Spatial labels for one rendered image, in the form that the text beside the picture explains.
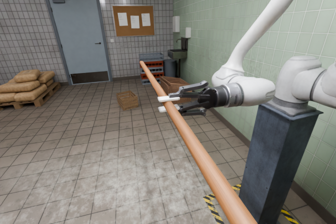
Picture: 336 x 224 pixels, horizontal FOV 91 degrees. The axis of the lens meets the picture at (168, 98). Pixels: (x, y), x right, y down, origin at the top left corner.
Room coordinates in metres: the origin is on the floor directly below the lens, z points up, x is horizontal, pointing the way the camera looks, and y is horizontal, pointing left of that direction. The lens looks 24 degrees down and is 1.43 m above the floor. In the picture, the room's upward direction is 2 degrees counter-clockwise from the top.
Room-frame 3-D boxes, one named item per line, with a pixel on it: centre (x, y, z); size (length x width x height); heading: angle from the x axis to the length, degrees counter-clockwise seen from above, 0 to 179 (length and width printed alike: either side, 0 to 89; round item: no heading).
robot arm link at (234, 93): (0.56, -0.23, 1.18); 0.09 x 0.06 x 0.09; 14
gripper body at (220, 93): (0.54, -0.15, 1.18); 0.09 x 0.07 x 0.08; 104
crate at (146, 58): (4.41, 0.42, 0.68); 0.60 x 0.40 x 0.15; 104
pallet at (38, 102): (3.49, 3.09, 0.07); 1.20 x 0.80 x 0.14; 13
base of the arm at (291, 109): (0.83, -0.65, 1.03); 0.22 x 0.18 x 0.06; 18
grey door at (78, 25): (4.40, 2.12, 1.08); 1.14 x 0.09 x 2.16; 103
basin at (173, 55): (4.03, -0.25, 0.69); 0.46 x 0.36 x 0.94; 13
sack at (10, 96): (3.15, 3.21, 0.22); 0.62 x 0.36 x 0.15; 19
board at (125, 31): (4.74, 0.82, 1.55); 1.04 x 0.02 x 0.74; 103
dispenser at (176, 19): (4.54, -0.25, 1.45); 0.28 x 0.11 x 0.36; 13
